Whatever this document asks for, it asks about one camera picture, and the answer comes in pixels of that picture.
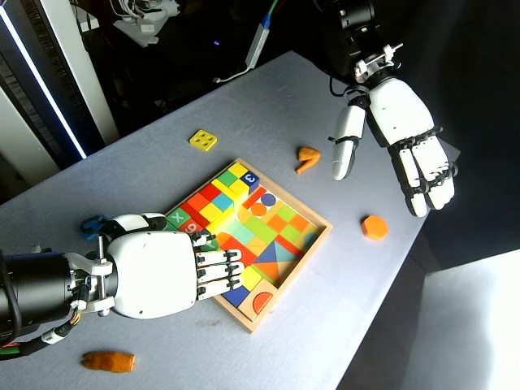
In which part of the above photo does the wooden puzzle tray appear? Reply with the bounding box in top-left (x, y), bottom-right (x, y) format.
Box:
top-left (164, 157), bottom-right (334, 334)

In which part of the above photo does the blue two-hole block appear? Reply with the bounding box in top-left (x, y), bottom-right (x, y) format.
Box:
top-left (79, 214), bottom-right (110, 241)

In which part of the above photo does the yellow wooden cube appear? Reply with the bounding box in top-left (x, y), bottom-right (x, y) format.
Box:
top-left (240, 266), bottom-right (264, 293)
top-left (227, 180), bottom-right (251, 201)
top-left (198, 201), bottom-right (223, 223)
top-left (226, 161), bottom-right (249, 180)

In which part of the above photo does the yellow four-hole block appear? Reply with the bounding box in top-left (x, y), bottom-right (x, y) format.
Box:
top-left (188, 128), bottom-right (219, 154)

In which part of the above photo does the red wooden bar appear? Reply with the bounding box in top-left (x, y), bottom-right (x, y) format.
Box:
top-left (178, 201), bottom-right (204, 228)

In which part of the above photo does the grey table cloth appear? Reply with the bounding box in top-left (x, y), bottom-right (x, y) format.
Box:
top-left (0, 50), bottom-right (462, 390)

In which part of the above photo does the white USB hub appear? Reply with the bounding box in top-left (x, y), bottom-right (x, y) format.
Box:
top-left (242, 22), bottom-right (271, 69)

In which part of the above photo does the white frame post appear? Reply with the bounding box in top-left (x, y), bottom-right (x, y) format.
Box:
top-left (38, 0), bottom-right (119, 144)
top-left (0, 87), bottom-right (61, 176)

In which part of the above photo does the green cube with letter X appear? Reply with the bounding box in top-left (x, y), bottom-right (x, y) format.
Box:
top-left (165, 206), bottom-right (191, 229)

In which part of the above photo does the orange hexagon block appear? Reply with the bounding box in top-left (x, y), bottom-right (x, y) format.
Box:
top-left (360, 214), bottom-right (391, 242)

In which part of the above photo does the teal wooden cube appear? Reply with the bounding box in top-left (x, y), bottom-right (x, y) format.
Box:
top-left (210, 193), bottom-right (236, 212)

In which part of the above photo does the yellow wooden bar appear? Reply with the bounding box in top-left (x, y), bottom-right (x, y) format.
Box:
top-left (210, 177), bottom-right (241, 206)
top-left (206, 205), bottom-right (239, 236)

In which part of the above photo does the white backdrop sheet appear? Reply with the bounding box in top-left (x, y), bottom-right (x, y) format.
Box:
top-left (400, 248), bottom-right (520, 390)

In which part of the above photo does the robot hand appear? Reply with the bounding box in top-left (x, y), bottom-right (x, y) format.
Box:
top-left (103, 211), bottom-right (246, 321)
top-left (331, 76), bottom-right (459, 219)

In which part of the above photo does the toy fried orange piece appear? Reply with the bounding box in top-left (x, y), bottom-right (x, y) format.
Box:
top-left (80, 350), bottom-right (137, 375)

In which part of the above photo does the white plastic device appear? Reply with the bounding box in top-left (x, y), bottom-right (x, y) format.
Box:
top-left (112, 0), bottom-right (180, 49)

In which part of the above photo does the green wooden cube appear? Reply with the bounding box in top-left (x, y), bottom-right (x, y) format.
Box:
top-left (215, 169), bottom-right (239, 189)

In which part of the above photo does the red cube with white digit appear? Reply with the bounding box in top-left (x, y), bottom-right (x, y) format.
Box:
top-left (177, 218), bottom-right (204, 237)

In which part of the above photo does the toy fried chicken drumstick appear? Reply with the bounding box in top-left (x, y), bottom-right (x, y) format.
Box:
top-left (295, 145), bottom-right (323, 176)

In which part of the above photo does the lit white light strip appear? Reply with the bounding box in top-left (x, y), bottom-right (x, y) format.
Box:
top-left (0, 6), bottom-right (89, 160)

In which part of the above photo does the white hub cable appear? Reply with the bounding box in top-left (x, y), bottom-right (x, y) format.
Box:
top-left (213, 64), bottom-right (249, 85)

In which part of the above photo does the blue plug with green cable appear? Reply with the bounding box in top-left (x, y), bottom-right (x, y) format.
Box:
top-left (259, 0), bottom-right (281, 28)

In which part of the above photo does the blue cube with digit 3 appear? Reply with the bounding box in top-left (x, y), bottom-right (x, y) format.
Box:
top-left (239, 171), bottom-right (262, 194)

